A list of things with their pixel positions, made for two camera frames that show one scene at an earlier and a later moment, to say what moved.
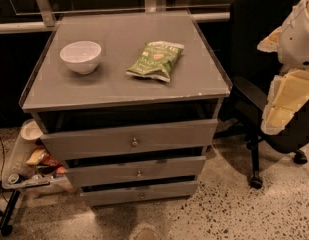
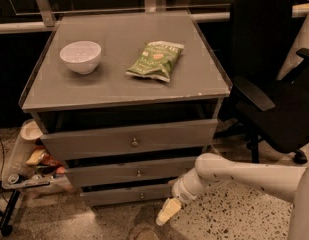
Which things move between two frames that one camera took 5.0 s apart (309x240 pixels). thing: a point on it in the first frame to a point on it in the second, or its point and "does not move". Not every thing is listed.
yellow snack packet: (36, 157) does not move
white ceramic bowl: (82, 56) does not move
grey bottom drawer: (139, 193) does not move
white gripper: (298, 45) to (181, 193)
